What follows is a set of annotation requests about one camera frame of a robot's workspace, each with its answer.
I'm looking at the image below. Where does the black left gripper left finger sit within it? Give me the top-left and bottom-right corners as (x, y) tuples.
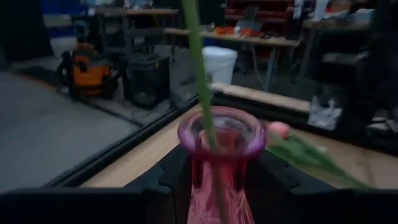
(0, 146), (193, 224)

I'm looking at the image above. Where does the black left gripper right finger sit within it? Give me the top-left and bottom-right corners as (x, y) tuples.
(248, 149), (398, 224)

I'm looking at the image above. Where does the pink ribbed glass vase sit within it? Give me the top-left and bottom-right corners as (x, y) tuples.
(177, 105), (267, 224)

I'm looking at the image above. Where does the pink artificial tulip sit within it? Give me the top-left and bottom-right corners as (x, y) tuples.
(182, 0), (218, 150)
(266, 121), (373, 190)

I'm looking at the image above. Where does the black storage box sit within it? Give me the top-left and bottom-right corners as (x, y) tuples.
(124, 52), (171, 109)

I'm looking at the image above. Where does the orange shop vacuum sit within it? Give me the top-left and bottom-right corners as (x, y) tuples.
(57, 42), (121, 100)

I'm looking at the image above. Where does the white plastic bucket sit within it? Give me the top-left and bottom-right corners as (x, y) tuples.
(201, 45), (239, 85)

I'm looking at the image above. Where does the wooden work table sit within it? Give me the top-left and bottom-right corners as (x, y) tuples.
(164, 27), (302, 91)

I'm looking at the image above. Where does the wooden top table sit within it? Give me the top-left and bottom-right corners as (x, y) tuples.
(95, 7), (180, 63)

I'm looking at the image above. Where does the red storage rack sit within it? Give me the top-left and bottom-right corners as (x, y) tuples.
(224, 0), (295, 25)

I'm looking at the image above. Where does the black aluminium table frame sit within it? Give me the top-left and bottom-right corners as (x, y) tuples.
(43, 88), (398, 189)

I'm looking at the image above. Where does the white base bracket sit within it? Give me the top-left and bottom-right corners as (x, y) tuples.
(307, 95), (343, 131)

